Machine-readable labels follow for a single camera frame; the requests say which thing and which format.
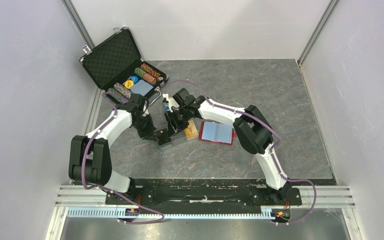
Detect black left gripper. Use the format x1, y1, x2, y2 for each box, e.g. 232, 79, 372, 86
132, 114, 160, 143

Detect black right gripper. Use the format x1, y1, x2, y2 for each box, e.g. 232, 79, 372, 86
165, 106, 191, 138

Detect clear plastic card box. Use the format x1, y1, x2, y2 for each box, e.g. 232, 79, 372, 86
156, 119, 200, 151

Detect red leather card holder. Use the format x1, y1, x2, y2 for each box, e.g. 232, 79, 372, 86
198, 121, 237, 145

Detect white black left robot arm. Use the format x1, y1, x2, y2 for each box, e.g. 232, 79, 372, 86
68, 93, 157, 204

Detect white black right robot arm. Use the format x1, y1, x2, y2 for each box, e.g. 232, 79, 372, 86
162, 88, 289, 204

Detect black card stack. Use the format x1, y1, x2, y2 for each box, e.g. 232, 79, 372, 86
155, 128, 172, 148

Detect orange card stack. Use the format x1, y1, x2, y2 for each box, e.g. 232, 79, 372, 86
183, 119, 199, 141

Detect blue playing card deck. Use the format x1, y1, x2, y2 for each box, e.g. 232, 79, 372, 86
130, 80, 154, 96

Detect stacked toy building blocks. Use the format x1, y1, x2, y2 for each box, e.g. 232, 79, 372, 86
163, 102, 170, 112

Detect green purple poker chip row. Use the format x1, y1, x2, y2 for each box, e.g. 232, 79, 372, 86
107, 88, 129, 104

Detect purple grey poker chip row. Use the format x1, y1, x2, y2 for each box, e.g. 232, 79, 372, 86
113, 82, 132, 99

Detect yellow dealer chip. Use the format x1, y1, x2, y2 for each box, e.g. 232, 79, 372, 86
123, 79, 135, 89

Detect red poker chip row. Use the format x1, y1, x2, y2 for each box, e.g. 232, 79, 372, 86
142, 73, 157, 86

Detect blue dealer chip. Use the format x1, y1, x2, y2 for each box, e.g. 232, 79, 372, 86
129, 75, 139, 84

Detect brown poker chip row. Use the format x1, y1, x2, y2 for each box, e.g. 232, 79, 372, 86
139, 63, 162, 79

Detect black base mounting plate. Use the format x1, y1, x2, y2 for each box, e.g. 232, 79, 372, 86
105, 178, 303, 215

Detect black aluminium poker chip case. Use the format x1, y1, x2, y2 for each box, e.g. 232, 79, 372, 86
79, 27, 169, 104

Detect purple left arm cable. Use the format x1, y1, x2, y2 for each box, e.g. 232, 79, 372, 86
81, 92, 166, 225

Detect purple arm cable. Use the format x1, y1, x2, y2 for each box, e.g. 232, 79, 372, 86
81, 92, 166, 225
163, 79, 318, 226

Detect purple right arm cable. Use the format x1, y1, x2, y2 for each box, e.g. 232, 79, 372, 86
163, 79, 318, 226

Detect aluminium slotted rail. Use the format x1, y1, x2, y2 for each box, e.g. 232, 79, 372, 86
67, 206, 286, 220

